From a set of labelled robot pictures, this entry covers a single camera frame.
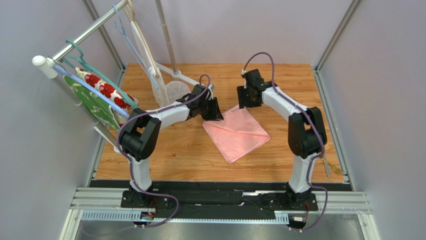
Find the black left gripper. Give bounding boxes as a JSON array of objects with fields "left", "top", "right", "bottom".
[{"left": 198, "top": 97, "right": 225, "bottom": 122}]

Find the teal plastic hanger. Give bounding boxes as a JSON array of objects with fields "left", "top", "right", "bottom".
[{"left": 65, "top": 39, "right": 139, "bottom": 109}]

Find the green patterned cloth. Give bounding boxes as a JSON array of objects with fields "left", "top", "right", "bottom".
[{"left": 63, "top": 75, "right": 120, "bottom": 131}]

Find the light blue thin hanger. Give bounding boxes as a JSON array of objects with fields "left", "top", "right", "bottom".
[{"left": 112, "top": 4, "right": 159, "bottom": 90}]

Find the beige hanger with white cloth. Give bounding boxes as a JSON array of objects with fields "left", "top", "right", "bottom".
[{"left": 124, "top": 0, "right": 170, "bottom": 107}]

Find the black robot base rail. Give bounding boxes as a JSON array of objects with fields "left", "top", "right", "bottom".
[{"left": 120, "top": 181, "right": 319, "bottom": 220}]

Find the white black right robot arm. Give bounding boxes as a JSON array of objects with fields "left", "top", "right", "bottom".
[{"left": 237, "top": 69, "right": 327, "bottom": 209}]

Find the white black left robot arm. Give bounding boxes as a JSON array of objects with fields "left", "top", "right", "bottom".
[{"left": 116, "top": 84, "right": 224, "bottom": 195}]

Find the metal clothes rack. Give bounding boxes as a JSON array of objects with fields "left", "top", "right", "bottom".
[{"left": 32, "top": 0, "right": 216, "bottom": 156}]

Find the blue plastic hanger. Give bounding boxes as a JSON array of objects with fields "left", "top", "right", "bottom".
[{"left": 53, "top": 65, "right": 130, "bottom": 118}]

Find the pink cloth napkin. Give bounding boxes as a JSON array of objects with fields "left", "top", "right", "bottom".
[{"left": 202, "top": 105, "right": 271, "bottom": 164}]

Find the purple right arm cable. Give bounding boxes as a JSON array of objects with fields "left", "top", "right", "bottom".
[{"left": 242, "top": 51, "right": 329, "bottom": 233}]

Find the red floral white cloth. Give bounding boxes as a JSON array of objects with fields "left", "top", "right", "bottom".
[{"left": 74, "top": 67, "right": 133, "bottom": 114}]

